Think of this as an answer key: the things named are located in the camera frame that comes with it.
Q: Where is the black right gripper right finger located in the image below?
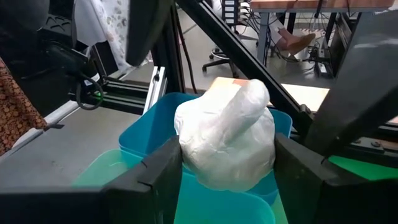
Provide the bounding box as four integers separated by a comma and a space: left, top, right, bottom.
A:
272, 133, 398, 224

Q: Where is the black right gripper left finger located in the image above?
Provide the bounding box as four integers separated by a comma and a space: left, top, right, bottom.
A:
0, 136, 184, 224

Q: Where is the white long-necked garlic bulb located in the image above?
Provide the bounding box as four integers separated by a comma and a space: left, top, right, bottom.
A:
174, 78, 277, 193

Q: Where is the blue plastic bin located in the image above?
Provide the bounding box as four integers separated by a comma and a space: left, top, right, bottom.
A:
118, 91, 294, 207

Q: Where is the teal plastic bin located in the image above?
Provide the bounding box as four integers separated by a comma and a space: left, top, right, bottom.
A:
72, 148, 289, 224

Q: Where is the orange-brown patterned fabric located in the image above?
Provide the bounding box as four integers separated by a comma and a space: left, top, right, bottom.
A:
0, 57, 48, 156

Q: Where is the person's foot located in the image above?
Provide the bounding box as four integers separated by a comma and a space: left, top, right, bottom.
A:
275, 27, 317, 57

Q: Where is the black equipment box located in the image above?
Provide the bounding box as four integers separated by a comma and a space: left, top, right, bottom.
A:
0, 0, 105, 118

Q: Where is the black office chair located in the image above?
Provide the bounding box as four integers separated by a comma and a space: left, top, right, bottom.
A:
201, 45, 241, 79

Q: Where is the black rounded panel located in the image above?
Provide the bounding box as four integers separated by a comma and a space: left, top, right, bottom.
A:
126, 0, 174, 67

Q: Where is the white patterned fabric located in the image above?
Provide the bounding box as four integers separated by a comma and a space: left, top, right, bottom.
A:
73, 0, 154, 73

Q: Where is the black power strip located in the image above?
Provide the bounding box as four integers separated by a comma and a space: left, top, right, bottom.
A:
221, 0, 239, 26

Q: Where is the silver aluminium rail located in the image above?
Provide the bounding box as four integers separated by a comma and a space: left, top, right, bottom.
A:
142, 65, 169, 115

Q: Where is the black aluminium table frame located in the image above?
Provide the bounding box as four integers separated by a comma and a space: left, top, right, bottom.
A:
99, 0, 398, 170

